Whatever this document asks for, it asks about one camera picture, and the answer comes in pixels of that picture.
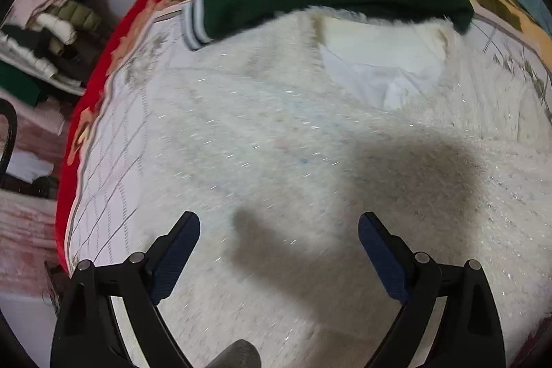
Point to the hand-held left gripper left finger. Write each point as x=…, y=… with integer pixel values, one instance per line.
x=174, y=253

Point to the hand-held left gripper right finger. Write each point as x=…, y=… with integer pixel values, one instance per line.
x=384, y=253

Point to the white fuzzy sweater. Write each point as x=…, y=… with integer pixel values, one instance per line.
x=302, y=144

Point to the pile of clothes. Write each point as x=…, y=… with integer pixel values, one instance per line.
x=47, y=36

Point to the red floral bed blanket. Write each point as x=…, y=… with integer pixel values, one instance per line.
x=92, y=122

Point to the black curved tube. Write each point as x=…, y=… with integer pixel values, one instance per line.
x=7, y=135

